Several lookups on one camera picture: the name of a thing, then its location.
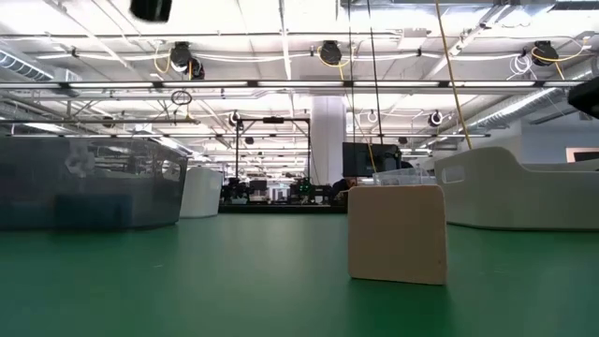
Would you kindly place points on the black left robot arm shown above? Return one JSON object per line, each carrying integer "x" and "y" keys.
{"x": 150, "y": 9}

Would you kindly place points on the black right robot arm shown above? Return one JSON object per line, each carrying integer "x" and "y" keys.
{"x": 587, "y": 98}

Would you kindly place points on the black background robot station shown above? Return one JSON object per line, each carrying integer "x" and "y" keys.
{"x": 304, "y": 192}

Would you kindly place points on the white building pillar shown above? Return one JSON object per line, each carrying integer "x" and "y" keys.
{"x": 327, "y": 140}

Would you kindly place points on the black computer monitor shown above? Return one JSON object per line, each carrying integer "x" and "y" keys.
{"x": 360, "y": 159}

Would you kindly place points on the white plastic bin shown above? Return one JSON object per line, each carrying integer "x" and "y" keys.
{"x": 201, "y": 192}
{"x": 515, "y": 196}

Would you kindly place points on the clear plastic bin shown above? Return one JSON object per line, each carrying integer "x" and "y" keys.
{"x": 402, "y": 178}

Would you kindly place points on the thin tan wooden block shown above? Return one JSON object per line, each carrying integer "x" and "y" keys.
{"x": 397, "y": 234}

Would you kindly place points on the long light strip bar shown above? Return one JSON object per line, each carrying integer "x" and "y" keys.
{"x": 210, "y": 84}

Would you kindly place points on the translucent grey plastic bin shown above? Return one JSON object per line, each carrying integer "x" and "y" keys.
{"x": 89, "y": 168}

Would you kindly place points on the black aluminium table frame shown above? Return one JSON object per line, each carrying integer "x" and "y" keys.
{"x": 281, "y": 209}

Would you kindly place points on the black background rig frame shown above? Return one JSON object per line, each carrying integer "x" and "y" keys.
{"x": 273, "y": 120}

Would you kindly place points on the silver ventilation duct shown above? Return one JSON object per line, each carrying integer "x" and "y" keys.
{"x": 519, "y": 107}
{"x": 23, "y": 65}

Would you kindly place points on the white framed wall panel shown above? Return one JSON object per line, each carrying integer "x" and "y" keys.
{"x": 582, "y": 154}

